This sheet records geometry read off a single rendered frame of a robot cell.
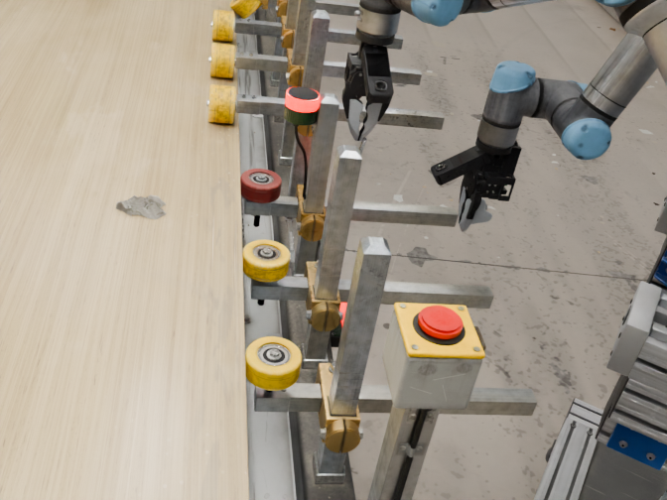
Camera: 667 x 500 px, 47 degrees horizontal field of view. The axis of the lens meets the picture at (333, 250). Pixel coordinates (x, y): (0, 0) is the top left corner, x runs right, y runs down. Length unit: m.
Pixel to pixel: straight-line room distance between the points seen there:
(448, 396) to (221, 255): 0.66
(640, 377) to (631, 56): 0.52
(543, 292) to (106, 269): 2.07
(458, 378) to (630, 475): 1.48
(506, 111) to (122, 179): 0.72
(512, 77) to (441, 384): 0.87
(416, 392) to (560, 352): 2.09
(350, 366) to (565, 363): 1.74
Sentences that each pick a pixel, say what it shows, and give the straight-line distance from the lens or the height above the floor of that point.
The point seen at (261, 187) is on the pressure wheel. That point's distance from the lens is 1.48.
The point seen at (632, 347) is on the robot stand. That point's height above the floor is 0.96.
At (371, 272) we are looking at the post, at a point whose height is 1.10.
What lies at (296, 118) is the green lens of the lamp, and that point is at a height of 1.07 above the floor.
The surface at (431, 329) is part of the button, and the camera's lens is 0.68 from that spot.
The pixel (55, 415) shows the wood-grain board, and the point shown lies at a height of 0.90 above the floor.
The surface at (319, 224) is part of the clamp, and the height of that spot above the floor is 0.86.
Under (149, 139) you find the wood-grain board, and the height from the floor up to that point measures 0.90.
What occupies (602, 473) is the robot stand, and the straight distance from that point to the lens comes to 2.12.
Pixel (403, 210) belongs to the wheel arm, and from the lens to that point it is 1.57.
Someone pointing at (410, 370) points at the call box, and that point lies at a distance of 0.68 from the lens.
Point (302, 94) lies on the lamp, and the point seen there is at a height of 1.11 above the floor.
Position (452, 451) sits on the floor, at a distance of 2.30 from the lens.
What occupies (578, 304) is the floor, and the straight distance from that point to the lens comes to 3.04.
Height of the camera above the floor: 1.65
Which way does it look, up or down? 34 degrees down
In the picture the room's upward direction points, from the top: 10 degrees clockwise
